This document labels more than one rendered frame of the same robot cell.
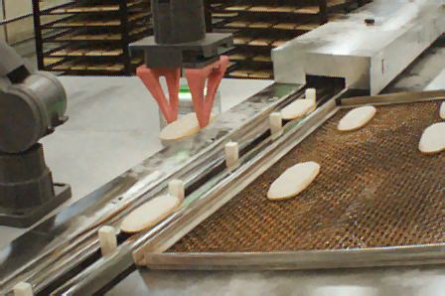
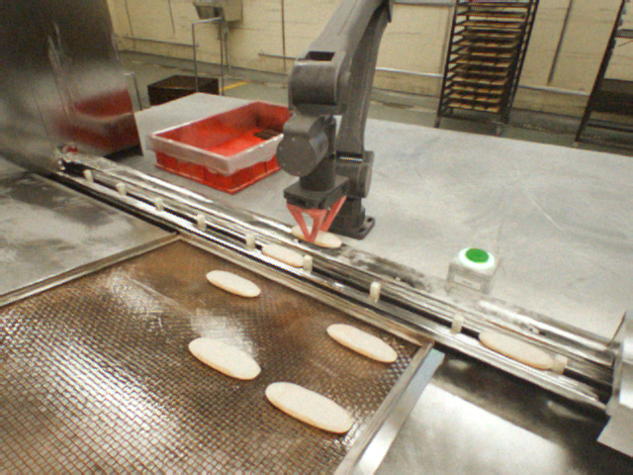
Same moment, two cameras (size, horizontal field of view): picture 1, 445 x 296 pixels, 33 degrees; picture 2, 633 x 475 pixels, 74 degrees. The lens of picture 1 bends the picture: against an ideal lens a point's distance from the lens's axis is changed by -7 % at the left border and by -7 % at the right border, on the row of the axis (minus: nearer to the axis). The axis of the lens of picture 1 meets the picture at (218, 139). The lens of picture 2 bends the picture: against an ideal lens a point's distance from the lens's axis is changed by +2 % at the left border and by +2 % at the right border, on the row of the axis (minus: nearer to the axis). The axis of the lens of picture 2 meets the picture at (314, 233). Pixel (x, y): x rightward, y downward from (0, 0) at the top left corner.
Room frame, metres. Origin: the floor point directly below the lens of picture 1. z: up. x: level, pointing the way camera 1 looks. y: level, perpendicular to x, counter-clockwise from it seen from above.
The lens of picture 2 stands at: (0.91, -0.57, 1.32)
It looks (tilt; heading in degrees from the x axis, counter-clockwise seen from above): 32 degrees down; 95
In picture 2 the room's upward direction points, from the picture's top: straight up
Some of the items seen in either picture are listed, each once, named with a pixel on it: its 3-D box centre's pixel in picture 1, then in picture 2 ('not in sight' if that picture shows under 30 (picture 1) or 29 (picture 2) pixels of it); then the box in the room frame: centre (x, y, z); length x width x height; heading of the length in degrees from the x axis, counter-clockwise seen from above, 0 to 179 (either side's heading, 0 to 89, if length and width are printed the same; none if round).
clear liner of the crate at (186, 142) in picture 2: not in sight; (246, 139); (0.59, 0.65, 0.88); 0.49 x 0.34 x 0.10; 60
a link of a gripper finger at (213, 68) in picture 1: (189, 84); (314, 214); (0.85, 0.03, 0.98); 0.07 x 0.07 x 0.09; 62
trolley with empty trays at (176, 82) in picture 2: not in sight; (184, 71); (-0.73, 3.59, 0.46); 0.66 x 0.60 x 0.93; 168
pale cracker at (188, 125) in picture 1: (187, 123); (316, 235); (0.85, 0.03, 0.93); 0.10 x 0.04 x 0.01; 151
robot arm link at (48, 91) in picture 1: (28, 119); (347, 183); (0.90, 0.23, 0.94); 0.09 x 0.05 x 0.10; 78
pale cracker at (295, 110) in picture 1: (297, 107); (515, 347); (1.16, -0.12, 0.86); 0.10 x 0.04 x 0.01; 151
